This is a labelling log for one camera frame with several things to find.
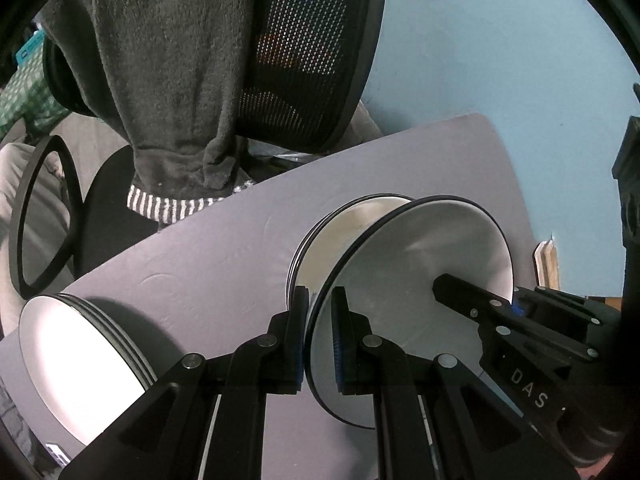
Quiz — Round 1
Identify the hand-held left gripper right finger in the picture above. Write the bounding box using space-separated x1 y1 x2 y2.
331 286 568 480

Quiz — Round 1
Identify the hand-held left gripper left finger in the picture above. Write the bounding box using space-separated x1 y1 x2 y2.
60 285 311 480

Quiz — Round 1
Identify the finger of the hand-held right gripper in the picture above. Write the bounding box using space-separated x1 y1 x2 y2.
511 285 603 330
432 274 599 362

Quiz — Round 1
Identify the white bowl with black rim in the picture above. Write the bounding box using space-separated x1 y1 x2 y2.
304 195 514 429

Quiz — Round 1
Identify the white plate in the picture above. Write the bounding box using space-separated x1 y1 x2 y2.
60 292 160 391
286 193 417 311

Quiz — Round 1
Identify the stack of white plates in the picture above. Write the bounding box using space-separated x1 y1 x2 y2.
19 294 153 459

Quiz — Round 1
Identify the light wooden board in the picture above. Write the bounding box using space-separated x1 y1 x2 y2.
532 240 559 292

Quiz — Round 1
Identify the white printed card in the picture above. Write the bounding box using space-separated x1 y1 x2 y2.
44 441 71 468

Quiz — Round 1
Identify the black mesh office chair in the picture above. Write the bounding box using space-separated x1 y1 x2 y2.
10 0 389 299

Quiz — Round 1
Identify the grey quilted duvet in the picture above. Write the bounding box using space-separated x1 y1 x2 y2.
0 370 36 480

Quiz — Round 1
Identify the green checked cloth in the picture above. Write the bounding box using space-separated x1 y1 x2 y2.
0 55 67 132

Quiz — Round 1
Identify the teal box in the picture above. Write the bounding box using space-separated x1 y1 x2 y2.
14 29 47 67

